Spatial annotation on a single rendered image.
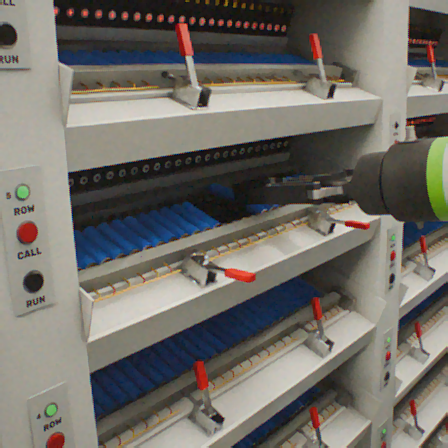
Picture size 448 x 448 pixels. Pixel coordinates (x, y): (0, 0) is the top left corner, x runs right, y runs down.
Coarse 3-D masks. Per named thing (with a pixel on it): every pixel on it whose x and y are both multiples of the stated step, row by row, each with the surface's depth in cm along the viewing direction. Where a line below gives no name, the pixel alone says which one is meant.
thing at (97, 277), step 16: (288, 208) 85; (304, 208) 86; (320, 208) 91; (336, 208) 92; (240, 224) 76; (256, 224) 78; (272, 224) 81; (304, 224) 85; (176, 240) 69; (192, 240) 70; (208, 240) 71; (224, 240) 73; (128, 256) 63; (144, 256) 64; (160, 256) 65; (176, 256) 67; (80, 272) 58; (96, 272) 59; (112, 272) 60; (128, 272) 62; (144, 272) 64; (96, 288) 59; (128, 288) 60
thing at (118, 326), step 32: (256, 160) 96; (320, 160) 102; (96, 192) 72; (128, 192) 76; (224, 224) 81; (224, 256) 73; (256, 256) 75; (288, 256) 77; (320, 256) 85; (160, 288) 63; (192, 288) 65; (224, 288) 68; (256, 288) 74; (96, 320) 56; (128, 320) 57; (160, 320) 60; (192, 320) 66; (96, 352) 55; (128, 352) 59
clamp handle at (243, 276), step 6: (204, 258) 65; (204, 264) 66; (210, 264) 66; (210, 270) 65; (216, 270) 64; (222, 270) 64; (228, 270) 63; (234, 270) 63; (240, 270) 63; (228, 276) 63; (234, 276) 63; (240, 276) 62; (246, 276) 61; (252, 276) 62; (246, 282) 62
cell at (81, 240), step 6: (78, 234) 65; (78, 240) 65; (84, 240) 65; (90, 240) 65; (78, 246) 64; (84, 246) 64; (90, 246) 64; (96, 246) 64; (90, 252) 63; (96, 252) 63; (102, 252) 63; (96, 258) 63; (102, 258) 62; (108, 258) 63
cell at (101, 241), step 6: (90, 228) 67; (84, 234) 67; (90, 234) 66; (96, 234) 66; (102, 234) 67; (96, 240) 66; (102, 240) 66; (108, 240) 66; (102, 246) 65; (108, 246) 65; (114, 246) 65; (108, 252) 64; (114, 252) 64; (120, 252) 64; (114, 258) 64
